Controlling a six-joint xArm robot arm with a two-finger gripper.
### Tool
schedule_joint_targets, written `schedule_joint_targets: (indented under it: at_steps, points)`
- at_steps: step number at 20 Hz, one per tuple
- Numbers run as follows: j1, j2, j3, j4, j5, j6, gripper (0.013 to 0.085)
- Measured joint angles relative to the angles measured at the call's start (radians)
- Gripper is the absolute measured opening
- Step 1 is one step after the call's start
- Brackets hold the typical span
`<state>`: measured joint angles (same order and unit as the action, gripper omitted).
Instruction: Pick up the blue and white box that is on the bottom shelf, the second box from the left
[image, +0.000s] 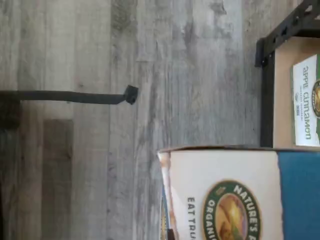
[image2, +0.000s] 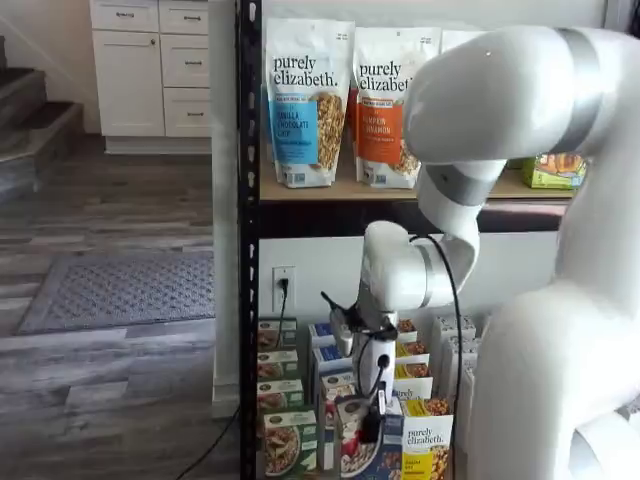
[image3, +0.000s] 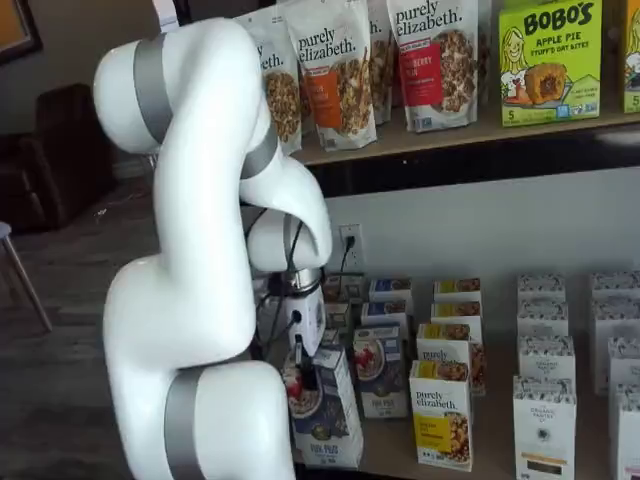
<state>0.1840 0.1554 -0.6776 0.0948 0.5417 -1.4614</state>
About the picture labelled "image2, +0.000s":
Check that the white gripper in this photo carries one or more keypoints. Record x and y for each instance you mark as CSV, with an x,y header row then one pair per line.
x,y
370,365

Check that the blue and white oatmeal box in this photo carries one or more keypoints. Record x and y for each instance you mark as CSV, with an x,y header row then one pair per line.
x,y
330,356
322,332
335,387
360,460

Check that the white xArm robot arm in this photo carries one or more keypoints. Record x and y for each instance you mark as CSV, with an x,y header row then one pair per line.
x,y
500,100

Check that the yellow and white granola box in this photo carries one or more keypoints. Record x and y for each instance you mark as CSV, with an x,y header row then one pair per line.
x,y
412,348
430,445
412,387
407,326

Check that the green oatmeal box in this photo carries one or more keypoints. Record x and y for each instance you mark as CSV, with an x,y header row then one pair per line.
x,y
280,395
270,334
277,365
290,445

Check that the wooden shelf board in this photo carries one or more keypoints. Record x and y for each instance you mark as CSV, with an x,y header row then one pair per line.
x,y
345,192

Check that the black metal shelf rack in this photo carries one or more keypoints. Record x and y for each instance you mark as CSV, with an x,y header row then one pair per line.
x,y
248,200

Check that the green Bobo's apple pie box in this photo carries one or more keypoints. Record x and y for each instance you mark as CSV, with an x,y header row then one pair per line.
x,y
555,172

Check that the grey door mat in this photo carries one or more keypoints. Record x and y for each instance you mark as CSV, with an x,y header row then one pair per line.
x,y
120,292

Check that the granola bag orange label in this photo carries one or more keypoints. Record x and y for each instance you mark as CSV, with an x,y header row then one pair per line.
x,y
351,117
380,125

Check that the granola bag blue label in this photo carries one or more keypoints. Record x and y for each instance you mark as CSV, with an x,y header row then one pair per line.
x,y
307,100

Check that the white drawer cabinet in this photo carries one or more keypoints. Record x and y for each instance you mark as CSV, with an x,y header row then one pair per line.
x,y
150,75

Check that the dark wooden staircase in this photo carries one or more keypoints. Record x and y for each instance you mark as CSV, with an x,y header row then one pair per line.
x,y
35,120

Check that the white wall outlet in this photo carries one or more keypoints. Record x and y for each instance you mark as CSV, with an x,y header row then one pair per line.
x,y
283,272

